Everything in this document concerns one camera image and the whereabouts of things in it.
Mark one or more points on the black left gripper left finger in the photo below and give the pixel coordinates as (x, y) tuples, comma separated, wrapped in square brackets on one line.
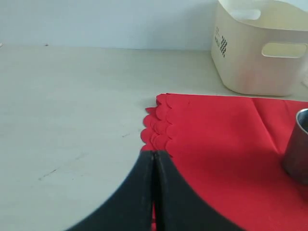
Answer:
[(130, 207)]

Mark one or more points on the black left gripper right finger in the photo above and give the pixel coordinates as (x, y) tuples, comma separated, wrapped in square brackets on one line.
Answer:
[(177, 207)]

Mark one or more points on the red scalloped cloth mat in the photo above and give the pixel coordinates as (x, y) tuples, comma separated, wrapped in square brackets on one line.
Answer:
[(229, 149)]

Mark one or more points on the stainless steel cup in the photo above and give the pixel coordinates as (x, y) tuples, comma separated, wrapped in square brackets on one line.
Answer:
[(295, 161)]

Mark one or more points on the cream plastic storage bin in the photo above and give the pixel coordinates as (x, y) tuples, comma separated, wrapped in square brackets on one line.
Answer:
[(260, 47)]

